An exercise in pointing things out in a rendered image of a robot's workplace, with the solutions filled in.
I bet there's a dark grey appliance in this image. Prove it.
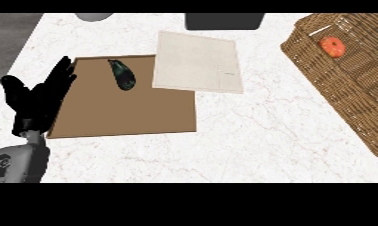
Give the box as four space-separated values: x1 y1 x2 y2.
182 13 267 31

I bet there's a brown wicker basket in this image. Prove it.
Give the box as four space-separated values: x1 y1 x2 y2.
278 13 378 158

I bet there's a grey round object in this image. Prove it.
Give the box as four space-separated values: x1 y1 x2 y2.
73 13 115 23

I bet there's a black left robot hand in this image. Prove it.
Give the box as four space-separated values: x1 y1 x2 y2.
0 55 78 138

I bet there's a beige cloth placemat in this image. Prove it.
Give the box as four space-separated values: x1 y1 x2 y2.
150 30 244 95

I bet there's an orange round fruit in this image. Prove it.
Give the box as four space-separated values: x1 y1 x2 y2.
317 36 346 59

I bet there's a brown placemat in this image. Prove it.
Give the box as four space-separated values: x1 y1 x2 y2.
45 54 197 140

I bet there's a dark green squash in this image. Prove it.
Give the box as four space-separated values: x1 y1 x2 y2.
106 58 137 92

